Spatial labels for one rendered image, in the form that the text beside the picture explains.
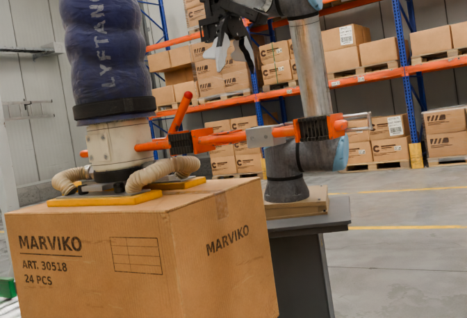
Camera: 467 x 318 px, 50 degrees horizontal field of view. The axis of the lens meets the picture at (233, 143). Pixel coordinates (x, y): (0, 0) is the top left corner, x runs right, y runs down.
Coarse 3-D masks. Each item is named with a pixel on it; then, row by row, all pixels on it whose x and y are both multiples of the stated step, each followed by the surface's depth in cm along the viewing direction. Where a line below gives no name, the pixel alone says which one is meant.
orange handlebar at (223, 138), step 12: (228, 132) 115; (240, 132) 114; (276, 132) 108; (288, 132) 107; (144, 144) 130; (156, 144) 128; (168, 144) 125; (204, 144) 120; (216, 144) 117; (84, 156) 144
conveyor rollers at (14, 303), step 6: (0, 300) 221; (6, 300) 215; (12, 300) 216; (0, 306) 211; (6, 306) 206; (12, 306) 207; (18, 306) 208; (0, 312) 202; (6, 312) 203; (12, 312) 197; (18, 312) 199
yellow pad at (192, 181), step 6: (168, 174) 142; (174, 180) 139; (180, 180) 137; (186, 180) 139; (192, 180) 138; (198, 180) 139; (204, 180) 142; (144, 186) 142; (150, 186) 141; (156, 186) 140; (162, 186) 138; (168, 186) 137; (174, 186) 136; (180, 186) 135; (186, 186) 135; (192, 186) 137
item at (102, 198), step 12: (84, 192) 134; (96, 192) 135; (108, 192) 131; (120, 192) 127; (144, 192) 125; (156, 192) 125; (48, 204) 136; (60, 204) 134; (72, 204) 131; (84, 204) 128; (96, 204) 126; (108, 204) 123; (120, 204) 121; (132, 204) 119
